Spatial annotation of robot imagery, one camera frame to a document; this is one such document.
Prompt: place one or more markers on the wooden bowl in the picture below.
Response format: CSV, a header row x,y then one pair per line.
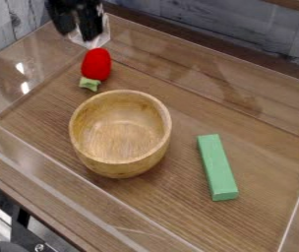
x,y
120,131

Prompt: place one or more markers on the red plush strawberry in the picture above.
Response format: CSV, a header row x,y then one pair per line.
x,y
96,68

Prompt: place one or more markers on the green rectangular block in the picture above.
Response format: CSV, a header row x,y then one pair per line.
x,y
222,184

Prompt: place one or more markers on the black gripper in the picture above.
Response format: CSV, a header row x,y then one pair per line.
x,y
89,17

